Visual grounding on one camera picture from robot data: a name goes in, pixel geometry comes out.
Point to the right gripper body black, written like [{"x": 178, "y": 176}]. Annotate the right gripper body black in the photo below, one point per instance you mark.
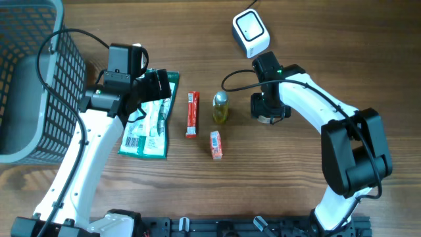
[{"x": 269, "y": 107}]

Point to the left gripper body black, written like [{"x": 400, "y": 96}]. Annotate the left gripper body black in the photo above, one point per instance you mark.
[{"x": 149, "y": 88}]

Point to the green lid white jar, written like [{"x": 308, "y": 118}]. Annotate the green lid white jar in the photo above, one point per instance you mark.
[{"x": 267, "y": 120}]

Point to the yellow liquid small bottle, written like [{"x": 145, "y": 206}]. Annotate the yellow liquid small bottle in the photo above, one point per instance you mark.
[{"x": 220, "y": 105}]

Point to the red white carton cup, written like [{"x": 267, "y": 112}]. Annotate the red white carton cup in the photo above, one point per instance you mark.
[{"x": 216, "y": 145}]

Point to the red stick packet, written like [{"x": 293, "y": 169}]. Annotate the red stick packet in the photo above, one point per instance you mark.
[{"x": 193, "y": 104}]

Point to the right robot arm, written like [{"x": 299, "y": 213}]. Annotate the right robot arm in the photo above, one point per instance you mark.
[{"x": 355, "y": 153}]

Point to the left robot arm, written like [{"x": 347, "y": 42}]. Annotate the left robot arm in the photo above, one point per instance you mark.
[{"x": 104, "y": 112}]

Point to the white barcode scanner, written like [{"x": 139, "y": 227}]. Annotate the white barcode scanner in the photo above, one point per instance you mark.
[{"x": 250, "y": 32}]

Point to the grey plastic mesh basket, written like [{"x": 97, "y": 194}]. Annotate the grey plastic mesh basket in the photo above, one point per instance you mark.
[{"x": 39, "y": 83}]

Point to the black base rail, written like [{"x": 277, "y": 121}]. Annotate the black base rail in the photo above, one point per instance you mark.
[{"x": 282, "y": 227}]

